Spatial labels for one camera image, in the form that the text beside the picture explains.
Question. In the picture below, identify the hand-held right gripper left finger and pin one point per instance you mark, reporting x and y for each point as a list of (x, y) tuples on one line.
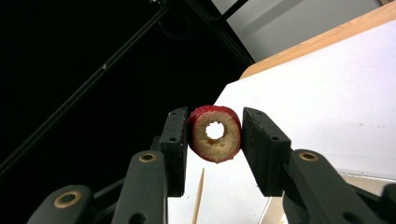
[(174, 149)]

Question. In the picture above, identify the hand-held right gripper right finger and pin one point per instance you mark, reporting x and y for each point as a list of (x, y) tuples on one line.
[(267, 155)]

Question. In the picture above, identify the cored red hawthorn fruit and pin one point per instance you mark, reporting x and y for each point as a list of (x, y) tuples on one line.
[(204, 146)]

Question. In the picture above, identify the thin wooden skewer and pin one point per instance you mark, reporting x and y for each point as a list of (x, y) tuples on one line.
[(198, 199)]

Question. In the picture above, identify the light wooden table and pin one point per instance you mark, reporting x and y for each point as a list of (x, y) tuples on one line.
[(311, 43)]

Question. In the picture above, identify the white cabinet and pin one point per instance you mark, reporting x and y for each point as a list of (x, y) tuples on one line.
[(295, 28)]

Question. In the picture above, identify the black diagonal frame strut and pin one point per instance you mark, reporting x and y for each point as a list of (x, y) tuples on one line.
[(224, 34)]

